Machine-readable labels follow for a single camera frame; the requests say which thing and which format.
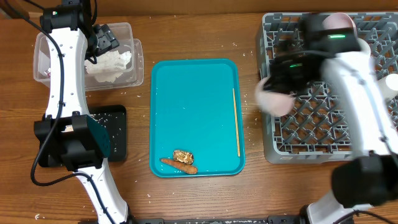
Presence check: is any white cup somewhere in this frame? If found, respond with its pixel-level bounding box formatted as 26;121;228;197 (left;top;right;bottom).
385;73;397;99

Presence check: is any clear plastic bin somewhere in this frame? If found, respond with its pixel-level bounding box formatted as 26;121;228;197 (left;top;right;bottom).
33;22;144;91

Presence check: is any orange carrot piece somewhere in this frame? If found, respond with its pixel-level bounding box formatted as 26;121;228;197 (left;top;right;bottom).
160;158;198;175

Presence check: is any black waste tray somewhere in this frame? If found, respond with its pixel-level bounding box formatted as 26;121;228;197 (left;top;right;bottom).
34;105;127;167

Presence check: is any grey dishwasher rack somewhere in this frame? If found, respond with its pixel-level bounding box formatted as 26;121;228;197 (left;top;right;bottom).
256;12;397;164

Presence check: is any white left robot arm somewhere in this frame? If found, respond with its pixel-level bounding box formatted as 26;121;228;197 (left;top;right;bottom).
30;0;134;223

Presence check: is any brown food scrap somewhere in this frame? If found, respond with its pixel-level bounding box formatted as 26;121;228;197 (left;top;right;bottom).
173;150;194;165

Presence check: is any teal plastic tray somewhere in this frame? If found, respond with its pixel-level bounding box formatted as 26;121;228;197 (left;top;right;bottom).
149;58;246;178

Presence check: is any white napkin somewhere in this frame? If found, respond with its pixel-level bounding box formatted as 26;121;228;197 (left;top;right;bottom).
84;50;132;83

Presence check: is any red snack wrapper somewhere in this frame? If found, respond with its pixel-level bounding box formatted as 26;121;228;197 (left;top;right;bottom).
44;68;51;77

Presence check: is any large white plate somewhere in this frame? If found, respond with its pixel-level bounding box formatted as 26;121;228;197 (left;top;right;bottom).
322;12;356;30

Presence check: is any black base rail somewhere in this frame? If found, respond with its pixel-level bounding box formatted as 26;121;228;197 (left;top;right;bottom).
132;215;307;224

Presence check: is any wooden chopstick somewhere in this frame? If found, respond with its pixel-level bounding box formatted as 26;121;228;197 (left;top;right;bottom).
232;88;241;157

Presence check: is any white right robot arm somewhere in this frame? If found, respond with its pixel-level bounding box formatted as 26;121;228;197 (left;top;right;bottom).
256;13;397;223

